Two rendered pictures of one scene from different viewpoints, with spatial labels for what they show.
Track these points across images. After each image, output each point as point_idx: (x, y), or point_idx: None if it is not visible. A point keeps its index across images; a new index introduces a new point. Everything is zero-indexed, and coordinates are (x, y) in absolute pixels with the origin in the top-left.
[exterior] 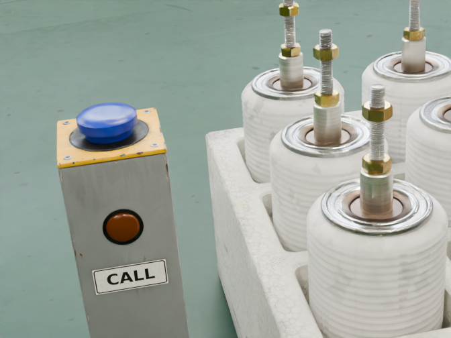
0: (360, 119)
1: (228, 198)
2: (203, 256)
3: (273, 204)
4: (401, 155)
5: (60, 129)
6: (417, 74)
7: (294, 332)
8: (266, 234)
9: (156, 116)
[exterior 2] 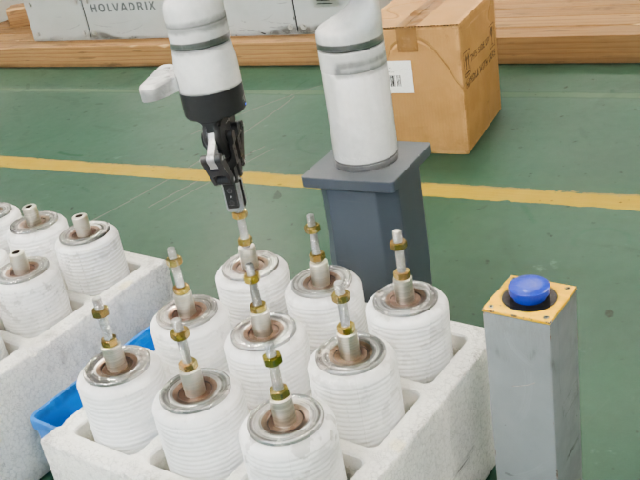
0: (317, 351)
1: (394, 463)
2: None
3: (395, 407)
4: None
5: (553, 312)
6: (211, 379)
7: (474, 350)
8: (414, 411)
9: (490, 300)
